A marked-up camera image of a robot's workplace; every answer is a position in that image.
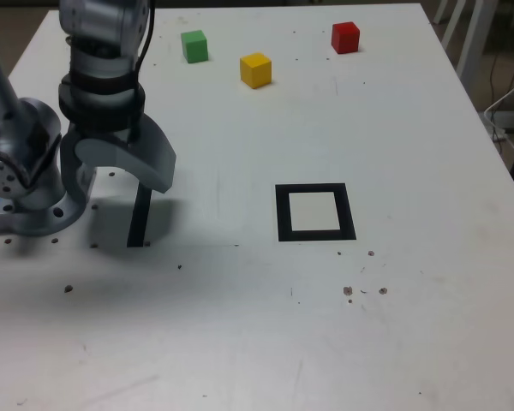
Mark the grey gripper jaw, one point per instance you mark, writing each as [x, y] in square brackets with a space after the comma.
[150, 162]
[70, 171]

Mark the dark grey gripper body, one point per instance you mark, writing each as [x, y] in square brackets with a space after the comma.
[107, 132]

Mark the green cube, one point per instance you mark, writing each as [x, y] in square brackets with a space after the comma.
[195, 47]

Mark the yellow cube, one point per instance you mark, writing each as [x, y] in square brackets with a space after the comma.
[256, 72]

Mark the red cube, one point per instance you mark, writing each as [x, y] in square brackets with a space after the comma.
[346, 39]

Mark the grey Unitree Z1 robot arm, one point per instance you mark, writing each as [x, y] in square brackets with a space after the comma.
[25, 124]

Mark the black tape square outline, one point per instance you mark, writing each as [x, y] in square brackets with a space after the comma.
[282, 214]

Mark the black tape strip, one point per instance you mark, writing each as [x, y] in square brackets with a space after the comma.
[138, 222]

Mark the white furniture frame leg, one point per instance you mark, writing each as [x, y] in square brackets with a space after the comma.
[470, 43]
[440, 10]

